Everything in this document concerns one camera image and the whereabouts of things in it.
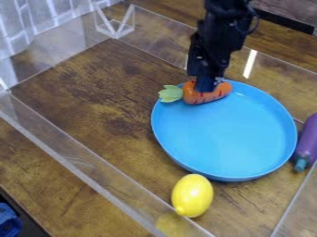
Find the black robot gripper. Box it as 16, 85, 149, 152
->
187, 0, 252, 93

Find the orange toy carrot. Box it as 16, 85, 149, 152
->
157, 80, 232, 105

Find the blue round plastic tray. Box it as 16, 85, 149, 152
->
151, 81, 296, 181

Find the purple toy eggplant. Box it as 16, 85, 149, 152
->
294, 113, 317, 172

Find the yellow toy lemon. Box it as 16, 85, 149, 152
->
171, 174, 214, 218

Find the blue object at corner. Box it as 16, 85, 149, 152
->
0, 203, 22, 237

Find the clear acrylic enclosure wall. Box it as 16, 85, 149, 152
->
0, 0, 317, 237

